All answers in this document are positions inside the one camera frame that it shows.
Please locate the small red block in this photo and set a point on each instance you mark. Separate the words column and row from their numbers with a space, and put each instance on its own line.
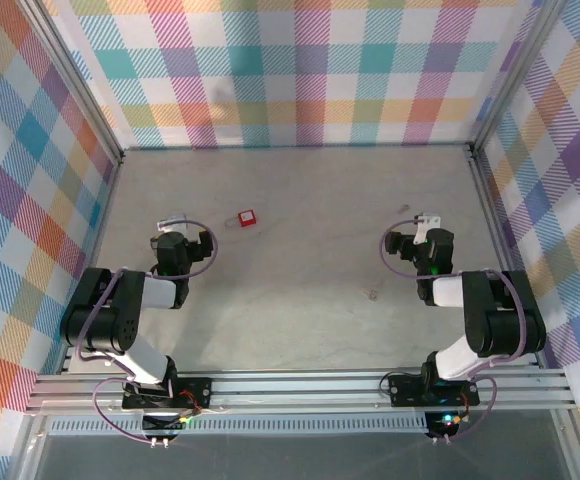
column 246, row 218

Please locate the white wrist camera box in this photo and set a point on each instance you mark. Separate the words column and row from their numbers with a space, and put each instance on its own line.
column 171, row 221
column 427, row 222

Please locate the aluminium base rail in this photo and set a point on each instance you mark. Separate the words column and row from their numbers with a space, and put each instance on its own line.
column 295, row 390

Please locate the aluminium side rail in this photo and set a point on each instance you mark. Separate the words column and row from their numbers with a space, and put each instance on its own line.
column 497, row 225
column 106, row 210

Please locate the small metal key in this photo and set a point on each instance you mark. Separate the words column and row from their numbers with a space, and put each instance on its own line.
column 371, row 295
column 404, row 206

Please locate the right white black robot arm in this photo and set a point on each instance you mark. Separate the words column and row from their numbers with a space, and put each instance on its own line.
column 500, row 320

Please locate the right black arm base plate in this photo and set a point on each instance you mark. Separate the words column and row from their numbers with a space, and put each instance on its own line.
column 405, row 391

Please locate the aluminium frame post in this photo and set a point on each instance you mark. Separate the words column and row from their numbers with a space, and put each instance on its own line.
column 80, row 85
column 515, row 75

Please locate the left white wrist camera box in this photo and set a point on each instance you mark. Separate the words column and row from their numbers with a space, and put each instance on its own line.
column 171, row 221

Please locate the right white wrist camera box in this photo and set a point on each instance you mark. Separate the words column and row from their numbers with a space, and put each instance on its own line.
column 427, row 222

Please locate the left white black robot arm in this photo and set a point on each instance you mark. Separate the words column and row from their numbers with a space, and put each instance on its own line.
column 105, row 320

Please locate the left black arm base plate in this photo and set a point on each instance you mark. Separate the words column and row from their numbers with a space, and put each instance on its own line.
column 195, row 389

